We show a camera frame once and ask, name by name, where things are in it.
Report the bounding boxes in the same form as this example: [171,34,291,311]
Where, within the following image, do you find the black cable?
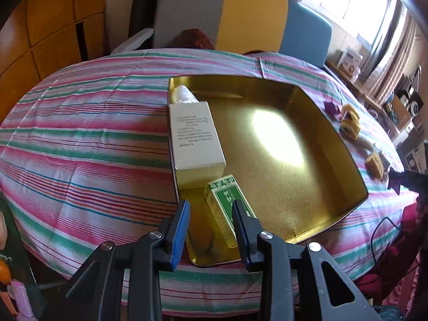
[372,217,405,271]

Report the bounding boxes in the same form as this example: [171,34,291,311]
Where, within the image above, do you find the white plastic bag bundle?
[170,86,198,104]

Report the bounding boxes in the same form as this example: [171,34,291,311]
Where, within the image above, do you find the white appliance box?
[336,47,363,71]

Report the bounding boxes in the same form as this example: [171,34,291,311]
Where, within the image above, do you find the wooden desk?
[326,58,415,134]

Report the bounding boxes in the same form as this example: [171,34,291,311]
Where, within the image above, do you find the window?
[301,0,393,45]

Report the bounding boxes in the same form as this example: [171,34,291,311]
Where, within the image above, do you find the grey yellow blue sofa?
[110,0,333,69]

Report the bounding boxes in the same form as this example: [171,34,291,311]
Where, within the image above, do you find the golden metal tin box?
[167,75,369,268]

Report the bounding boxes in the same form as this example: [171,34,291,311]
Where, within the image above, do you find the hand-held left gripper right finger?
[231,199,378,321]

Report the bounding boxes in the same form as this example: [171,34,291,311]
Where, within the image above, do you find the maroon knitted cloth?
[176,28,215,50]

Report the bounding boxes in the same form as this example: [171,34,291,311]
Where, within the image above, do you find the wooden cabinet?
[0,0,108,121]

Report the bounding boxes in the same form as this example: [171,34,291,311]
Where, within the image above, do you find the yellow banded snack packet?
[339,104,361,140]

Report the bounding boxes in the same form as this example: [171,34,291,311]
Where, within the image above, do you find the striped bed sheet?
[0,48,418,308]

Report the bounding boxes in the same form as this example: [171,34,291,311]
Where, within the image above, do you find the beige patterned curtain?
[368,0,418,97]

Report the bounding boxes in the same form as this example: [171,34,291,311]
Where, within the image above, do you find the orange round object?
[0,259,12,286]

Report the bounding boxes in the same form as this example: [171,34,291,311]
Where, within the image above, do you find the pink hair roller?
[8,281,34,318]

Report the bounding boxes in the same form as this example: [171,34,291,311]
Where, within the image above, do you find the small green cardboard box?
[204,174,258,249]

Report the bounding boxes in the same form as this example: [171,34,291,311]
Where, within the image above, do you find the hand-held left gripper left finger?
[66,199,191,321]

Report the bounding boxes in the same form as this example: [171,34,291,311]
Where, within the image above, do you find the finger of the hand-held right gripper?
[388,170,428,194]

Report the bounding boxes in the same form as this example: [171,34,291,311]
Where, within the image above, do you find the red cloth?
[354,197,428,308]

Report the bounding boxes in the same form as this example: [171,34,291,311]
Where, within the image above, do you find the white cardboard carton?
[168,101,227,188]

